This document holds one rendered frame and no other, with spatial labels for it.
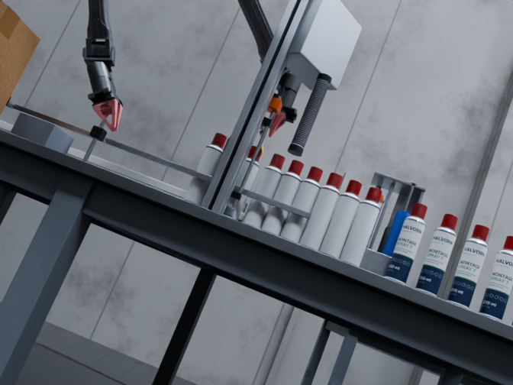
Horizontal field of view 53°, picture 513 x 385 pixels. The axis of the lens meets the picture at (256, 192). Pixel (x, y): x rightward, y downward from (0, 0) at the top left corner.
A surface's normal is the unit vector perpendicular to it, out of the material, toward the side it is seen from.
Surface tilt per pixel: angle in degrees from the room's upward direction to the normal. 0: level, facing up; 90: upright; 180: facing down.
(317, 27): 90
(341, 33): 90
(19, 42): 90
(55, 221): 90
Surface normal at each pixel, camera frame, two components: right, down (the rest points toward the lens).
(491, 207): 0.05, -0.18
